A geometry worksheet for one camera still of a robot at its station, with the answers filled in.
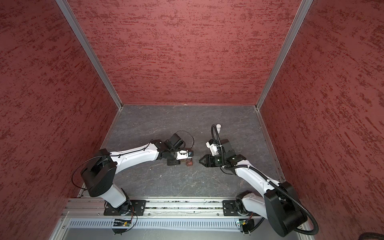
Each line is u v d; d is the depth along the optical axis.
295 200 0.38
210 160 0.73
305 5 0.71
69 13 0.73
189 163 0.88
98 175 0.45
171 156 0.76
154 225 0.77
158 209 0.76
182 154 0.76
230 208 0.74
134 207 0.74
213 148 0.78
